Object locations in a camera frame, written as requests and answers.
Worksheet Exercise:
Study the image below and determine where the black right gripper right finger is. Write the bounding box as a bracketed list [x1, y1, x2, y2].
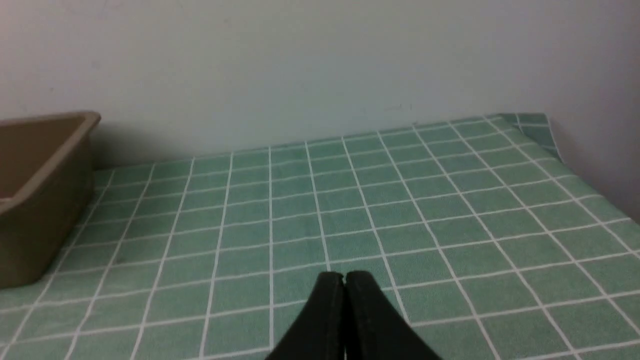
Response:
[345, 270, 441, 360]

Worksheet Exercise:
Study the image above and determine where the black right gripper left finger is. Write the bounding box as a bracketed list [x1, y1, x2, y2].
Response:
[266, 271, 345, 360]

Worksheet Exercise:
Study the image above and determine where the olive plastic storage bin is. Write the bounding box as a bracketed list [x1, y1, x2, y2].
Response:
[0, 111, 101, 289]

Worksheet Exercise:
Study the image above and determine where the green checkered tablecloth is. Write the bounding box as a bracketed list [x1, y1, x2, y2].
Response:
[1, 112, 640, 360]

